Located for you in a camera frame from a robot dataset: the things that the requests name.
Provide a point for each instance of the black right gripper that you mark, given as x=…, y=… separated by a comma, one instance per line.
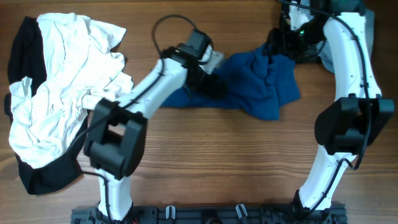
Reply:
x=272, y=42

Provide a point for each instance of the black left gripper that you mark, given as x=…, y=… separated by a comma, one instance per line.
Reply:
x=210, y=91

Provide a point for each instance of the teal blue polo shirt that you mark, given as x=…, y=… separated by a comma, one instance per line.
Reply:
x=257, y=82

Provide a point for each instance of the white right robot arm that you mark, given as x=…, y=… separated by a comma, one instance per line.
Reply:
x=359, y=112

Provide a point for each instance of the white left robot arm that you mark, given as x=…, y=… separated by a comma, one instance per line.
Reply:
x=117, y=134

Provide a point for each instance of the light blue denim shorts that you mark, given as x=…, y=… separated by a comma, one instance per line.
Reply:
x=325, y=53

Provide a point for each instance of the white crumpled shirt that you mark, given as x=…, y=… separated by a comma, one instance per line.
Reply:
x=81, y=69

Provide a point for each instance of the black garment under white shirt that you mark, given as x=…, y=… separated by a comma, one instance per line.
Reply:
x=27, y=60

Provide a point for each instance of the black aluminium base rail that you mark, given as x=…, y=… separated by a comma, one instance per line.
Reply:
x=230, y=215

